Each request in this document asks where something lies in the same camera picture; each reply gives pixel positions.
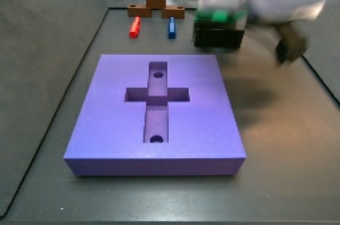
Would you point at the black fixture bracket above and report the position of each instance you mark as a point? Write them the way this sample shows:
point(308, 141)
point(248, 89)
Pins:
point(217, 35)

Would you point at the purple board with cross slot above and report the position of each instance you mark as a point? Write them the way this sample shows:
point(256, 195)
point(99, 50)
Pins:
point(156, 119)

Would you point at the green U-shaped block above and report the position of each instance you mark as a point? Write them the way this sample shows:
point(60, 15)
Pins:
point(219, 15)

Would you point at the red peg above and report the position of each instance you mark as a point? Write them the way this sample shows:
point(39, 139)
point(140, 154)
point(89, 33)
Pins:
point(135, 28)

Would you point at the blue peg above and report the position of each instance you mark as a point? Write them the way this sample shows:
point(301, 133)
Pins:
point(171, 28)

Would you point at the brown T-shaped block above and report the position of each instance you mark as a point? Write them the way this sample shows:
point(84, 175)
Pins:
point(145, 10)

